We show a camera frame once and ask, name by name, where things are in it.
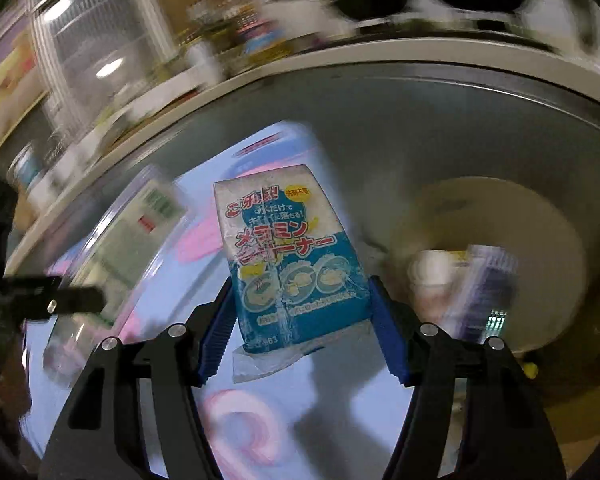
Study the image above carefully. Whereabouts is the printed window shade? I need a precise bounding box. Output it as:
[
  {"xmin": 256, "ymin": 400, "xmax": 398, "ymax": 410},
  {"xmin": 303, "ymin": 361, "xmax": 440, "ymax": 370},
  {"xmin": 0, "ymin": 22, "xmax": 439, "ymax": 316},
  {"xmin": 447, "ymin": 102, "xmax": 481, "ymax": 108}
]
[{"xmin": 0, "ymin": 0, "xmax": 46, "ymax": 156}]

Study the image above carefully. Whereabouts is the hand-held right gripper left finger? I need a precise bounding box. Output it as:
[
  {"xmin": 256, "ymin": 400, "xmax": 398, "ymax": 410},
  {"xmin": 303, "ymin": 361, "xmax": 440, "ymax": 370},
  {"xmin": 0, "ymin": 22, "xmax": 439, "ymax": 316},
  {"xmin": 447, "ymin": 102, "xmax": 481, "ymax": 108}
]
[{"xmin": 40, "ymin": 276, "xmax": 236, "ymax": 480}]

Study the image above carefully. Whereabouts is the labelled clear plastic bottle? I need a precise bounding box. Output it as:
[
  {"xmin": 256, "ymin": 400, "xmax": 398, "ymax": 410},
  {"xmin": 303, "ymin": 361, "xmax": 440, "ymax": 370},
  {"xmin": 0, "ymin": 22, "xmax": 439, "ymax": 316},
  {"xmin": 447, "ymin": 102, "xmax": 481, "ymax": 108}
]
[{"xmin": 45, "ymin": 165, "xmax": 188, "ymax": 366}]

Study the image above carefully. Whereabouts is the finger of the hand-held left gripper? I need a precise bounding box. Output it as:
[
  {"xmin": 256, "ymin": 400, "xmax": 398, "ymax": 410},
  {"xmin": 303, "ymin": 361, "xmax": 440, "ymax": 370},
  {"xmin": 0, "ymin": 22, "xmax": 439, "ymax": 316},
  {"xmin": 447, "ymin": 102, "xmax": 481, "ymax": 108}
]
[{"xmin": 2, "ymin": 275, "xmax": 106, "ymax": 321}]

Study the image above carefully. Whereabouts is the printed cartoon blanket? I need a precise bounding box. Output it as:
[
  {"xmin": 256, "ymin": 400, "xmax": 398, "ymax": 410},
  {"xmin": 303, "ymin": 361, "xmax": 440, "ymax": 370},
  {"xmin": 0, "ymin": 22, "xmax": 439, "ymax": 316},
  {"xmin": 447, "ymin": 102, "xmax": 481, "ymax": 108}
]
[{"xmin": 30, "ymin": 120, "xmax": 416, "ymax": 480}]

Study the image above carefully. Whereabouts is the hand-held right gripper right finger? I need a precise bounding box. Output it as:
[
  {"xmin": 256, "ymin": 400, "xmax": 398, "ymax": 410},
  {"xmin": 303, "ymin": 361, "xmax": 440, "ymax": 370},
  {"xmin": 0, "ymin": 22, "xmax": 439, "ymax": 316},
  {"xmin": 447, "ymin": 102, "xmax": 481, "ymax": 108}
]
[{"xmin": 367, "ymin": 275, "xmax": 567, "ymax": 480}]

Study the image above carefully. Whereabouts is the barred window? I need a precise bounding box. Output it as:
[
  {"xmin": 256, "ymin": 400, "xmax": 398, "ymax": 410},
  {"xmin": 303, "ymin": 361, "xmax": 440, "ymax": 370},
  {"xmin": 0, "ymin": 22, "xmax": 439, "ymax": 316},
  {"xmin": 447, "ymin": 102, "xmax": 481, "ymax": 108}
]
[{"xmin": 32, "ymin": 0, "xmax": 176, "ymax": 126}]

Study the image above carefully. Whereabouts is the blue white sponge packet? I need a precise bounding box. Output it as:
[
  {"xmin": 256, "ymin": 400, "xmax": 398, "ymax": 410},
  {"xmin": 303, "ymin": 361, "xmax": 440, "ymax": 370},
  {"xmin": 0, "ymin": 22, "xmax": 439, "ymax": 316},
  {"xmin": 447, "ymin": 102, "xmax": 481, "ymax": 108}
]
[{"xmin": 213, "ymin": 164, "xmax": 372, "ymax": 385}]

